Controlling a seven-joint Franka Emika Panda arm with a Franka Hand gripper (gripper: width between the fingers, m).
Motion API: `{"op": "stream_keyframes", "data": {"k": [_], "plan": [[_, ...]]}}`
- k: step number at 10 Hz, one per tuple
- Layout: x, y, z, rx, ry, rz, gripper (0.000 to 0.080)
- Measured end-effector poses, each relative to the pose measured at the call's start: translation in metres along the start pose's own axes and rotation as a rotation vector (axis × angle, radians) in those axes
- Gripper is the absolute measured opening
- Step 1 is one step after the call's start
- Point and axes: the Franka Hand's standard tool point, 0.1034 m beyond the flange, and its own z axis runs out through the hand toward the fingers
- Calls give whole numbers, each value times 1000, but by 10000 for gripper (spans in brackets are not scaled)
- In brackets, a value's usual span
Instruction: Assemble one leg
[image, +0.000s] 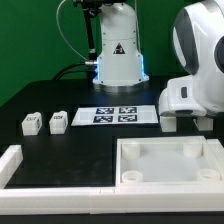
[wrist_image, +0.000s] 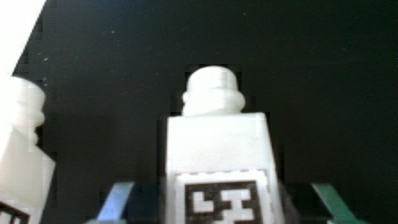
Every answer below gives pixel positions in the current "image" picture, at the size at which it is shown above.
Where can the white square tabletop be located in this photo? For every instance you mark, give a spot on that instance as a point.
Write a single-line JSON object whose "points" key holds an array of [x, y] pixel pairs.
{"points": [[169, 160]]}

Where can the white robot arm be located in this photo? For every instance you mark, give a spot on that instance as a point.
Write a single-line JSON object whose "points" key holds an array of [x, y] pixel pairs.
{"points": [[195, 40]]}

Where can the white fiducial marker sheet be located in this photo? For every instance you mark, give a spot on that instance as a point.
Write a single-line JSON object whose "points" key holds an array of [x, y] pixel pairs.
{"points": [[143, 114]]}

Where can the white U-shaped obstacle fence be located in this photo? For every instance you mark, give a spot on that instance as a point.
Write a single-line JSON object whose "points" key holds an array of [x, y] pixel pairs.
{"points": [[123, 198]]}

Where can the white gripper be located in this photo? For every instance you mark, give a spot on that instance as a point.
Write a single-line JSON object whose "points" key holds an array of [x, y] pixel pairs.
{"points": [[177, 99]]}

